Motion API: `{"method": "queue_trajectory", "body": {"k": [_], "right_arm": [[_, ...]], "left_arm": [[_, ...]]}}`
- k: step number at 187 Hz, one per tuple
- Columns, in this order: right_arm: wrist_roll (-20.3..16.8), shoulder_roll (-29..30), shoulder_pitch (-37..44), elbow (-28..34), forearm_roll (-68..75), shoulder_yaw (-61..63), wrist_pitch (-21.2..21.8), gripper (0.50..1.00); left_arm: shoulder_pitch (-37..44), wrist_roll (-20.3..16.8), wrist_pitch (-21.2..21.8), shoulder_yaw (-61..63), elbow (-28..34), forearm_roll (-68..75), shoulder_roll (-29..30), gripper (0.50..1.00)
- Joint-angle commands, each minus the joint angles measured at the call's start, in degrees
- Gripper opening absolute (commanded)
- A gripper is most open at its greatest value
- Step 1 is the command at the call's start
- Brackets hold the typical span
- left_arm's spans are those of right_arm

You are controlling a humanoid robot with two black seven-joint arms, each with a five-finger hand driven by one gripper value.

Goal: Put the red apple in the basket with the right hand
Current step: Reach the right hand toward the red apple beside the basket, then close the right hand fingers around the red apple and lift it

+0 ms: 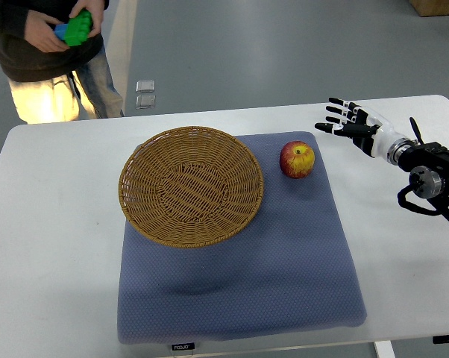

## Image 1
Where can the person's right hand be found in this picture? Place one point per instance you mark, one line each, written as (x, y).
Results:
(39, 33)

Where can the person's left hand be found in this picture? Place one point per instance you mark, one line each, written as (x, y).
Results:
(96, 9)

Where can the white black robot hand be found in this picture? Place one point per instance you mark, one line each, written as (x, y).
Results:
(373, 134)

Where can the blue toy block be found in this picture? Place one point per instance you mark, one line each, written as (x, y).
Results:
(60, 31)

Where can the green toy block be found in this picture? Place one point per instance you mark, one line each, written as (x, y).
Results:
(78, 29)

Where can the red yellow apple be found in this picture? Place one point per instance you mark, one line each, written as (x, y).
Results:
(296, 159)

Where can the brown wicker basket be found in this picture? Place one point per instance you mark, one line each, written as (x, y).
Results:
(191, 187)

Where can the person in dark jacket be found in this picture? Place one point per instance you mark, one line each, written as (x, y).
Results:
(49, 80)

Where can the upper metal floor plate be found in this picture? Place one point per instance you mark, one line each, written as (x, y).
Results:
(145, 86)

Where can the metal floor plate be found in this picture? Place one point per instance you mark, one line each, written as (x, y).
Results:
(145, 86)
(145, 101)

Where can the lower metal floor plate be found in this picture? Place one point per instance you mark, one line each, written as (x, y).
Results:
(145, 101)

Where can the wooden box corner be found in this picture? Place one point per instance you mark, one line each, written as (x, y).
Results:
(426, 8)

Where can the blue grey cushion mat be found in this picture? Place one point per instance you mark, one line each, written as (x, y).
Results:
(289, 270)

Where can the white table leg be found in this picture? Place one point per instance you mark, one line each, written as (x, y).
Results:
(384, 349)

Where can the black table control panel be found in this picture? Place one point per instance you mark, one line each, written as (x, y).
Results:
(439, 340)

